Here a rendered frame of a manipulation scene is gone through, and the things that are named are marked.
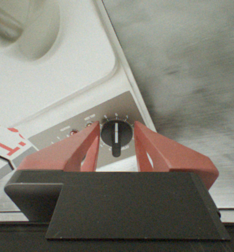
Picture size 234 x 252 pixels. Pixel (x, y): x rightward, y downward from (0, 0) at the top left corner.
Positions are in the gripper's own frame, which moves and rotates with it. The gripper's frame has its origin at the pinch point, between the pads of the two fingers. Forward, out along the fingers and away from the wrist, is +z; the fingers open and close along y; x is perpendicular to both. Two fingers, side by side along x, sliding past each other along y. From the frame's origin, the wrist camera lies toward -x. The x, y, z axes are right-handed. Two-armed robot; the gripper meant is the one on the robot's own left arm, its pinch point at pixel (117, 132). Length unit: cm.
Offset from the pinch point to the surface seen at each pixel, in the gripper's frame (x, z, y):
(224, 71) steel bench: -3.5, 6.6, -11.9
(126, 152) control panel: 3.8, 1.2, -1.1
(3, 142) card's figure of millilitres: 6.4, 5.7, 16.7
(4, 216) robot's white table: 20.6, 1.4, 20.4
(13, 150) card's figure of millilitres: 8.2, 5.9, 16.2
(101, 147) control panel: 3.2, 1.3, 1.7
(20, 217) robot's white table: 19.8, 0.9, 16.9
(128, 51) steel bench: -5.0, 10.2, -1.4
